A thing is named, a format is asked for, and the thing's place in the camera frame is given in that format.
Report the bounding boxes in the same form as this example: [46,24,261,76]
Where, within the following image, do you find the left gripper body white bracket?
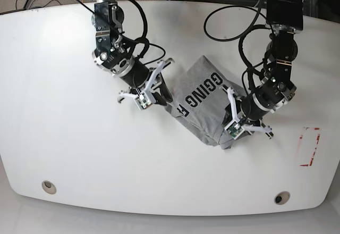
[222,85,274,139]

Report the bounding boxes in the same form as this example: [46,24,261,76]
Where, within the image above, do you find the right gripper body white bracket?
[117,58,174,104]

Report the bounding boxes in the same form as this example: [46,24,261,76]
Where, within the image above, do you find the grey T-shirt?
[165,56,245,149]

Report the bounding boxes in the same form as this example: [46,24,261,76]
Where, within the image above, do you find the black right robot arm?
[92,0,173,110]

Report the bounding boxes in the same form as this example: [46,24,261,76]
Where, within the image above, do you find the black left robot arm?
[222,0,303,140]

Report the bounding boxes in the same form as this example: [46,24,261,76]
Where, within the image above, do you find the red tape rectangle marking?
[297,127,321,167]

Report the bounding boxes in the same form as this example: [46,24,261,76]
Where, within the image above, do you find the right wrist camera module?
[134,94,152,110]

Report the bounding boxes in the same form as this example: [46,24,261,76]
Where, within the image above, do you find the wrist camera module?
[224,120,245,140]
[134,94,152,110]

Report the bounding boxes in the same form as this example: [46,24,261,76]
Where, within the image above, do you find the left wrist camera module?
[224,120,245,140]

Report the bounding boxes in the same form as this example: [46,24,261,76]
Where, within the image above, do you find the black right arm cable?
[53,0,167,67]

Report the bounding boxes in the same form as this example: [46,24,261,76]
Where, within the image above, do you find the right table cable grommet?
[274,191,290,205]

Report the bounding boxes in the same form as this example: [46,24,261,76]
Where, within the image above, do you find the table cable grommet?
[274,191,290,205]
[41,181,57,195]

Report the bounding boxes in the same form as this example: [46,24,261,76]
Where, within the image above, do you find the left table cable grommet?
[41,181,57,195]

